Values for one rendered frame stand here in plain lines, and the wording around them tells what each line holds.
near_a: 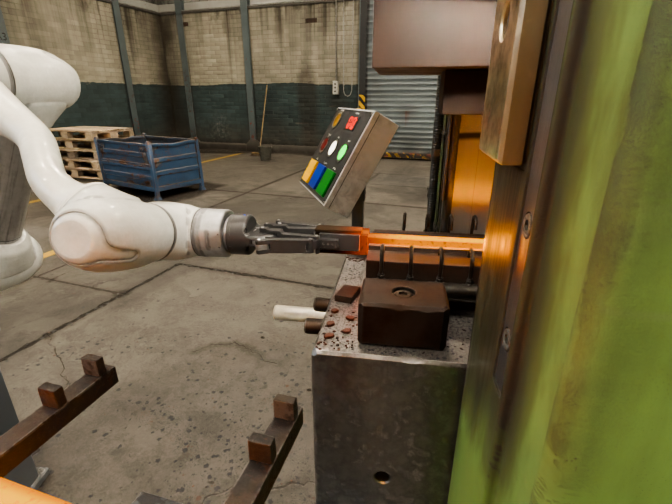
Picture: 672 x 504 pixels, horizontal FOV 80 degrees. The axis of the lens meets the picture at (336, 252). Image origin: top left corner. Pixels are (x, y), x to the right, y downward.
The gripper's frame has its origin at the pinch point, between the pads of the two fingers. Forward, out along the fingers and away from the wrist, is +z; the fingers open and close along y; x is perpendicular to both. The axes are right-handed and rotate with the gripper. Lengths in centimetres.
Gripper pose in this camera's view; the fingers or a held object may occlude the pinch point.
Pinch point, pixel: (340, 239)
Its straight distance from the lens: 71.6
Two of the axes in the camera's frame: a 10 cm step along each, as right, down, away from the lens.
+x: 0.0, -9.3, -3.6
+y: -1.6, 3.6, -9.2
